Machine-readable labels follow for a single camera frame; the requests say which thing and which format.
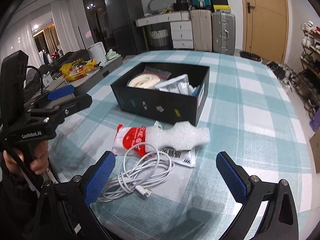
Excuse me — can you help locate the white charging cable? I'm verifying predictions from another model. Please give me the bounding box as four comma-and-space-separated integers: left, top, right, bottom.
96, 141, 176, 203

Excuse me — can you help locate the red and white plastic bag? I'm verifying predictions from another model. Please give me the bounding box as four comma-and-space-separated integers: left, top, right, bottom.
112, 124, 146, 155

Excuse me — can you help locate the white foam piece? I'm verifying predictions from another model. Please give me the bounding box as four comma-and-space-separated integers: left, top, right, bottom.
145, 121, 210, 152

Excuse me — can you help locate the white rope coil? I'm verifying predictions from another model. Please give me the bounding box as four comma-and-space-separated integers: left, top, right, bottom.
127, 73, 163, 90

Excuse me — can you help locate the black cardboard box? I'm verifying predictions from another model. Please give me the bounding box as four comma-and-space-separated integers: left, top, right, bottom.
111, 62, 210, 126

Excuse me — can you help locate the person's left hand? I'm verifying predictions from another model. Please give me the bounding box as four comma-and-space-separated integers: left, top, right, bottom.
2, 139, 50, 176

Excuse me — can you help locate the grey tv cabinet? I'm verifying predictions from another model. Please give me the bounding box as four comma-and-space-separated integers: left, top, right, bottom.
45, 55, 123, 96

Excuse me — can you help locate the yellow plastic bag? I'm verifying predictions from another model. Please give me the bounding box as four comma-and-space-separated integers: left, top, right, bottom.
60, 59, 96, 82

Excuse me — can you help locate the white air purifier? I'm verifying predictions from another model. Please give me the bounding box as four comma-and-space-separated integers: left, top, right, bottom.
88, 42, 107, 66

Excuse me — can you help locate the teal plaid tablecloth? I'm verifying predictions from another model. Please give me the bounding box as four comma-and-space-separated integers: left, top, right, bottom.
49, 51, 312, 239

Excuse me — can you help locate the cardboard box on floor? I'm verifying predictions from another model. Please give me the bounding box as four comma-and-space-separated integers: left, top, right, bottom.
310, 128, 320, 173

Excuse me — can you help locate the purple tote bag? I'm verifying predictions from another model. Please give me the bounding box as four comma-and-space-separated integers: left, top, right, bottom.
309, 111, 320, 132

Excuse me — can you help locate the dark grey refrigerator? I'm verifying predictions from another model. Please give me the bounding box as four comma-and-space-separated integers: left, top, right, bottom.
105, 0, 145, 56

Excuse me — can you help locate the black tall cabinet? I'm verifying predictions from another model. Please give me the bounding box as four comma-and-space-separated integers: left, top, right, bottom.
83, 0, 116, 52

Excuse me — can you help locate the woven laundry basket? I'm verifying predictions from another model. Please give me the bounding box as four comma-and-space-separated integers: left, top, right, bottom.
150, 28, 170, 50

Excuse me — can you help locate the silver foil packet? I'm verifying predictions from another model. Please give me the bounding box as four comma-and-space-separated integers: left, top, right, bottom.
154, 74, 193, 95

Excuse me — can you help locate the bamboo shoe rack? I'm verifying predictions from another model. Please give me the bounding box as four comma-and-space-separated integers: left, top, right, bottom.
291, 21, 319, 119

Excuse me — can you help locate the white drawer desk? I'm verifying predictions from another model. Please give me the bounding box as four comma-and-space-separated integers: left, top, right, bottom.
136, 11, 194, 50

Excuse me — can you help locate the black bag on desk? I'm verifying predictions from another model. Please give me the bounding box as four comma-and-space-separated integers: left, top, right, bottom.
173, 0, 189, 11

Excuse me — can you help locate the beige suitcase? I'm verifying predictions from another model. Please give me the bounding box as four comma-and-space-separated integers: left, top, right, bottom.
190, 9, 213, 52

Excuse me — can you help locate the wooden door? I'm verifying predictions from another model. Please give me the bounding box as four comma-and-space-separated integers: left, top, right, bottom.
242, 0, 289, 63

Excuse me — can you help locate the silver aluminium suitcase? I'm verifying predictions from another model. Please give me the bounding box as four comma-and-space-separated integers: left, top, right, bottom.
212, 11, 236, 55

